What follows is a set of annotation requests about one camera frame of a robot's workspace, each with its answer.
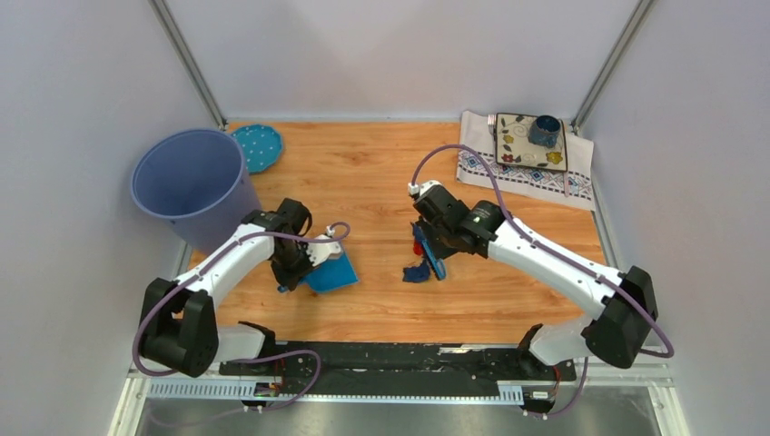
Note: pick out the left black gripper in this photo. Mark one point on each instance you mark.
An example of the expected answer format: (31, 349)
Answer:
(291, 281)

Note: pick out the lavender plastic waste bin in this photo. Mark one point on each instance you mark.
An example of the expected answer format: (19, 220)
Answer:
(197, 182)

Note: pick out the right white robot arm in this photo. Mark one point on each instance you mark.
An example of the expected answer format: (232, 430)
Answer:
(618, 307)

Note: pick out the white patterned cloth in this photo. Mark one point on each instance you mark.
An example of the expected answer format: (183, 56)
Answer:
(573, 187)

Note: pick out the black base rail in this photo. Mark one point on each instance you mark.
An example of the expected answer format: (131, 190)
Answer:
(399, 369)

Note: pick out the dark blue paper scrap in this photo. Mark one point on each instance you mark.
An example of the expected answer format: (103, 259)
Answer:
(417, 273)

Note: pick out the blue hand brush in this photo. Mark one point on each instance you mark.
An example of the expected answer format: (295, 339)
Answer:
(437, 266)

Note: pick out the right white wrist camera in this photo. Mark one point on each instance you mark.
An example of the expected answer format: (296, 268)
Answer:
(416, 190)

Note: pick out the teal polka dot plate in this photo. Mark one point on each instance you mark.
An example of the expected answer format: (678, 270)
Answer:
(261, 144)

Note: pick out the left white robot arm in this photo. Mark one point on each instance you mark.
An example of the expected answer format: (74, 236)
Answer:
(178, 330)

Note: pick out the blue plastic dustpan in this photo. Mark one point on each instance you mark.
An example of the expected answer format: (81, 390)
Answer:
(331, 275)

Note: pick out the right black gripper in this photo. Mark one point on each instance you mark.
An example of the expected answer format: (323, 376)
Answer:
(441, 253)

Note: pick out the square floral plate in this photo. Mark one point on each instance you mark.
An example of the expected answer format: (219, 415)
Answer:
(512, 148)

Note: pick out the dark blue mug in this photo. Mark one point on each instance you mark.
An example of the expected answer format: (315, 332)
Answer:
(545, 131)

